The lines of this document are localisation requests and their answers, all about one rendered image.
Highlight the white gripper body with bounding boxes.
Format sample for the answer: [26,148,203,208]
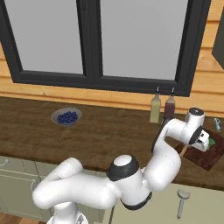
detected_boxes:
[193,139,211,152]

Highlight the dark wooden cutting board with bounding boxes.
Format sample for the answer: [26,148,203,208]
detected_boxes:
[182,127,224,172]

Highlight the light blue peeler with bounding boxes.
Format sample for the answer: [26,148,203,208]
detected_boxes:
[213,117,222,132]

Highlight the dark red vinegar bottle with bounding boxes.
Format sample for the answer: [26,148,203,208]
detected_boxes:
[163,87,177,124]

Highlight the yellow oil bottle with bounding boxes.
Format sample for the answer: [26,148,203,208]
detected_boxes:
[149,86,162,124]

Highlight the wide pale green cupboard door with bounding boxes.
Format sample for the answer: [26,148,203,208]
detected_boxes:
[109,182,224,224]

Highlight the black framed window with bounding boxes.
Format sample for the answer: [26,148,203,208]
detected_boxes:
[0,0,212,97]

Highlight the blueberries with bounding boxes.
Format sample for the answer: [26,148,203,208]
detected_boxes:
[57,110,79,125]

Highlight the pale green drawer front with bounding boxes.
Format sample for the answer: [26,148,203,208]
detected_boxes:
[0,155,39,179]

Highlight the knife with wooden handle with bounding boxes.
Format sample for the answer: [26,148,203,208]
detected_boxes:
[178,143,190,158]

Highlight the dark green wall cupboard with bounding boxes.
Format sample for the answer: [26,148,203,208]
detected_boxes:
[211,17,224,71]

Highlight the grey curved door handle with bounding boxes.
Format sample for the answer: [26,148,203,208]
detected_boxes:
[30,178,38,193]

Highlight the grey drawer handle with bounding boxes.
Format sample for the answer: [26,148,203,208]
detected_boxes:
[0,158,11,168]

